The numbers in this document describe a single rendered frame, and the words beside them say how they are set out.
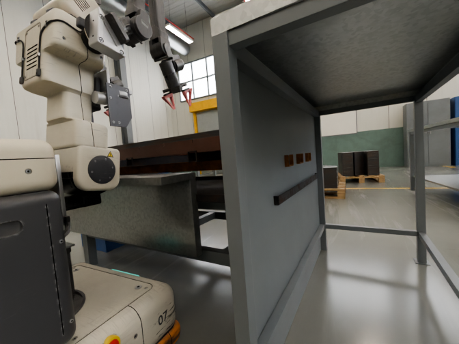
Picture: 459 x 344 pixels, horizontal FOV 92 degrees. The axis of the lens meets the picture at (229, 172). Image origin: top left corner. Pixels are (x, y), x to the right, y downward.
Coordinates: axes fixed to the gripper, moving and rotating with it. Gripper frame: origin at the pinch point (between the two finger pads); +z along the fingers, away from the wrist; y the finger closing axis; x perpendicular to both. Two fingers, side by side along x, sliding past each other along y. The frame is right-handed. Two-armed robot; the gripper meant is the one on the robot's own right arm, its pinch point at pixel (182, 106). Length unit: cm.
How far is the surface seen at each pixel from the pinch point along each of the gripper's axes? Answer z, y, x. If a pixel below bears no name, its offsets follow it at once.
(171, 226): 47, 6, 33
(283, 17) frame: -19, -59, 37
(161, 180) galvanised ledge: 17.9, -7.2, 37.5
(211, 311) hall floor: 88, -8, 47
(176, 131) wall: 264, 702, -809
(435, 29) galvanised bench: -5, -92, -1
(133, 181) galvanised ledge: 18.5, 8.9, 36.9
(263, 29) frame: -18, -55, 37
